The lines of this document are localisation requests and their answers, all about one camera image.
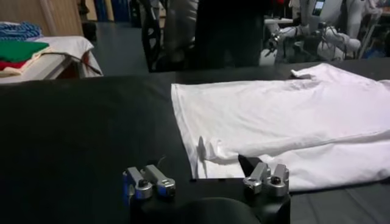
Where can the black trash bin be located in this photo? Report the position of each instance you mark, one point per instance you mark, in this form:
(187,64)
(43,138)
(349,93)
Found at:
(89,30)

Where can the white folding table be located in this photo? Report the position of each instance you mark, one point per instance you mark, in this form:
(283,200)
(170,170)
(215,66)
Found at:
(42,68)

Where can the white cloth with red print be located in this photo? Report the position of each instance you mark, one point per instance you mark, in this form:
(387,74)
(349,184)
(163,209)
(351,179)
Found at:
(70,45)

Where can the black table cover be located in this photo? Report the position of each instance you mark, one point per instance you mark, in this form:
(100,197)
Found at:
(76,128)

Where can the white t-shirt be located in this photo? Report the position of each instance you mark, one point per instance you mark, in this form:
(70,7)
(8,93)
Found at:
(274,115)

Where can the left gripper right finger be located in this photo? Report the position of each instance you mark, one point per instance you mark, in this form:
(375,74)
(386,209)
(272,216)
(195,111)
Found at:
(265,179)

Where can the woven wooden folding screen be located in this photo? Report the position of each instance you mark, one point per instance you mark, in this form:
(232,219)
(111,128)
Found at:
(24,10)

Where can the green folded shirt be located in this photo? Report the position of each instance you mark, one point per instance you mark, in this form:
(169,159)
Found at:
(18,50)

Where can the red folded shirt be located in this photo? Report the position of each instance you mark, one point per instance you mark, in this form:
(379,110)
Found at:
(10,64)

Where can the white humanoid robot on base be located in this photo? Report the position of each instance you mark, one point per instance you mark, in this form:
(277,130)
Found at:
(335,39)

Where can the seated man in white hoodie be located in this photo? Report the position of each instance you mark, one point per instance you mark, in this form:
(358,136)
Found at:
(182,24)

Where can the black office chair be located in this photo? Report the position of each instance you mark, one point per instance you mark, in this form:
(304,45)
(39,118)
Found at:
(152,39)

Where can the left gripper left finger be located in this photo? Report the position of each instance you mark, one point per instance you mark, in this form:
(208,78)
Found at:
(138,182)

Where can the blue striped shirt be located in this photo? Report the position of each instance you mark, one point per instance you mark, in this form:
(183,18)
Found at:
(18,30)

